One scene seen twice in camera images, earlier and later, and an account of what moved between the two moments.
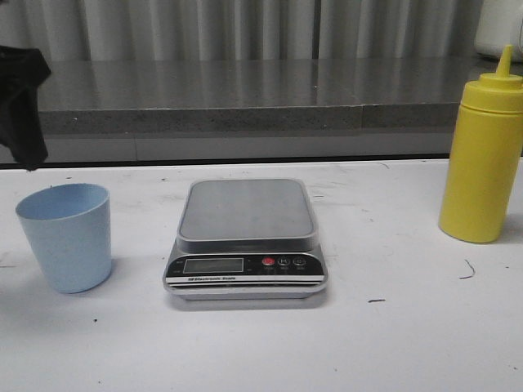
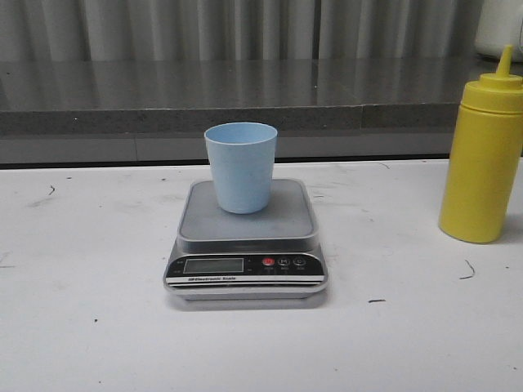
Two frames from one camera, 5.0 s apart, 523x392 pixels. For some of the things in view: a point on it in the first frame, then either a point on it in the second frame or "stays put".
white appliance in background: x=500 y=24 stays put
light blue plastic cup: x=69 y=225 to x=242 y=155
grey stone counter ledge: x=312 y=109 stays put
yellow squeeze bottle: x=485 y=158 stays put
